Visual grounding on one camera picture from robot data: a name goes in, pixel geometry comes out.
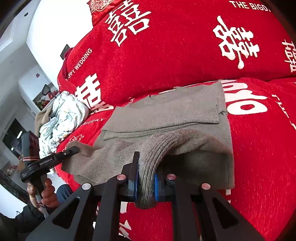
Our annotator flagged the grey knit sweater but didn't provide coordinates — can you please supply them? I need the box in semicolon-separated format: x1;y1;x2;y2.
61;82;234;209

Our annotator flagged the dark jacket sleeve forearm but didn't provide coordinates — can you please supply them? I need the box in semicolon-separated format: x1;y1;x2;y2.
0;184;75;241

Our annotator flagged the person's left hand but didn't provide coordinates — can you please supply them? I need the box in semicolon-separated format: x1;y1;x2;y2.
27;178;59;211

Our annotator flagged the beige garment behind floral cloth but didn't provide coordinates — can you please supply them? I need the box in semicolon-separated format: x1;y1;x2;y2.
34;104;53;137

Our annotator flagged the pale floral crumpled garment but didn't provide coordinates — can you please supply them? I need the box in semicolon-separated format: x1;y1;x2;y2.
38;91;89;159

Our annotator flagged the red wedding bedspread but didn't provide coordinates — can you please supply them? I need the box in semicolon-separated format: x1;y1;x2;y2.
54;77;296;241

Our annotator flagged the red folded wedding quilt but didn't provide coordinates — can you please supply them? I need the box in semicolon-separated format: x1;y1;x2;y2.
57;1;295;110

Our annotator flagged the red embroidered satin cushion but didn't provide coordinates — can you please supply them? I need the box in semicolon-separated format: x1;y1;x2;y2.
87;0;122;27

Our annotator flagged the dark framed wall picture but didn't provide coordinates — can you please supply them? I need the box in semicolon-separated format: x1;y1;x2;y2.
60;44;70;60

